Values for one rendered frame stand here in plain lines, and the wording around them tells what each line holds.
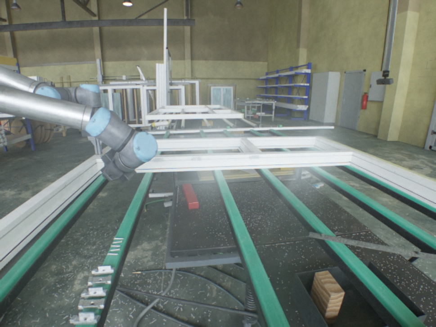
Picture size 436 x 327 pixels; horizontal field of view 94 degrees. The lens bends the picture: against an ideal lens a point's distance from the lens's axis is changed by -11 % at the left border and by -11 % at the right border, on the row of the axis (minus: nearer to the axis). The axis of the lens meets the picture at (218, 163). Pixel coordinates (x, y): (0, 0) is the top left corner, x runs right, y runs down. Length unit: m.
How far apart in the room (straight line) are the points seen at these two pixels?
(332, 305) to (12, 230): 0.90
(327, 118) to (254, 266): 9.75
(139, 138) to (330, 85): 9.63
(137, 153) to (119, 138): 0.07
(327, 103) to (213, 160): 9.13
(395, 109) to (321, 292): 7.29
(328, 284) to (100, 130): 0.80
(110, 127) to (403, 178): 1.15
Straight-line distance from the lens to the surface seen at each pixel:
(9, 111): 0.92
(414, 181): 1.17
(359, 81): 9.51
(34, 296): 2.00
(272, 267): 0.98
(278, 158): 1.22
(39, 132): 7.24
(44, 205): 0.88
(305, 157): 1.28
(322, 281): 0.78
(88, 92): 1.25
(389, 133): 7.88
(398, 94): 7.85
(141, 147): 0.73
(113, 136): 0.73
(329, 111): 10.20
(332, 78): 10.17
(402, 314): 0.57
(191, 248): 1.05
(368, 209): 0.99
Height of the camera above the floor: 1.24
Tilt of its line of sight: 18 degrees down
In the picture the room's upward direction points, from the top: straight up
